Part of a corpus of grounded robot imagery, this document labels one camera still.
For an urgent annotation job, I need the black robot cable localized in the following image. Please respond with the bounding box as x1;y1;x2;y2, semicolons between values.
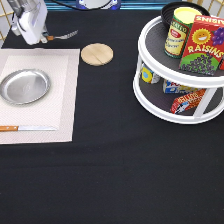
49;0;111;11

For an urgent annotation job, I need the red cookie box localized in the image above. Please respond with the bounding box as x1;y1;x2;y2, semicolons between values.
170;89;205;114

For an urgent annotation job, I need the beige woven placemat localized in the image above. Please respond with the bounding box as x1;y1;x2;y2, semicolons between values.
0;49;80;144

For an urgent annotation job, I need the red raisins box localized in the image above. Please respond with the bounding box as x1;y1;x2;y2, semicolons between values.
179;15;224;76

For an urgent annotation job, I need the round wooden coaster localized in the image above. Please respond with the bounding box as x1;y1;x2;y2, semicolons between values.
81;43;113;66

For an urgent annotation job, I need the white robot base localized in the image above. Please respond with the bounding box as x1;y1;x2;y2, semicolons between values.
76;0;121;10

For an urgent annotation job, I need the black bowl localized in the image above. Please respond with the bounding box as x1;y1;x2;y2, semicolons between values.
161;1;210;29

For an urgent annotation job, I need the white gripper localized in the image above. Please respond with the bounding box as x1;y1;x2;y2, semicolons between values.
10;0;47;45

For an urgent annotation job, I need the knife with wooden handle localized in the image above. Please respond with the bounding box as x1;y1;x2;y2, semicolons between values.
0;125;57;132

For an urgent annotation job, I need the yellow-lidded parmesan can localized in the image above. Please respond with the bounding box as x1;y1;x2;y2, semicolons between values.
164;7;201;58

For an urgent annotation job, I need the white two-tier turntable rack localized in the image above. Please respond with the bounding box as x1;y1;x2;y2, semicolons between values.
133;16;224;124

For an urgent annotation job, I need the small yellow blue carton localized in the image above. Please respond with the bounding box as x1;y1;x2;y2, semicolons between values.
141;64;160;84

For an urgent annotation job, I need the fork with wooden handle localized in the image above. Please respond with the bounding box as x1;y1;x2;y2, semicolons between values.
47;30;78;41

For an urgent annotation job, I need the white blue yellow box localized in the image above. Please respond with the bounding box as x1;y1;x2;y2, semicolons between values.
163;80;197;94

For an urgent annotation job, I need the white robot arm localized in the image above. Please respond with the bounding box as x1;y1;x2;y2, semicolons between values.
7;0;48;45

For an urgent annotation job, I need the round silver metal plate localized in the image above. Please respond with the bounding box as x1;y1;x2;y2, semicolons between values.
0;69;51;105

